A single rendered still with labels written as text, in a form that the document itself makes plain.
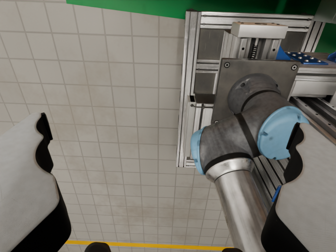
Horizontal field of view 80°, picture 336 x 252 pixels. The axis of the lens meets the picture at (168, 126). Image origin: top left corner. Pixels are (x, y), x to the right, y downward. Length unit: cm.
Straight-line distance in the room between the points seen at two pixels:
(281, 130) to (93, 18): 151
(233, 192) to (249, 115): 18
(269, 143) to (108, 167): 203
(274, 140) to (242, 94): 18
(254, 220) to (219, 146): 16
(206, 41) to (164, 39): 35
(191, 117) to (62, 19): 132
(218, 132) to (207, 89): 107
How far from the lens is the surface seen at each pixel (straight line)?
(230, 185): 45
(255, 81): 62
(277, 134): 48
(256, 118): 50
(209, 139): 49
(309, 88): 87
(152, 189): 250
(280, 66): 68
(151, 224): 306
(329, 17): 133
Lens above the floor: 162
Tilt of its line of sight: 58 degrees down
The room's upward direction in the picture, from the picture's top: 177 degrees counter-clockwise
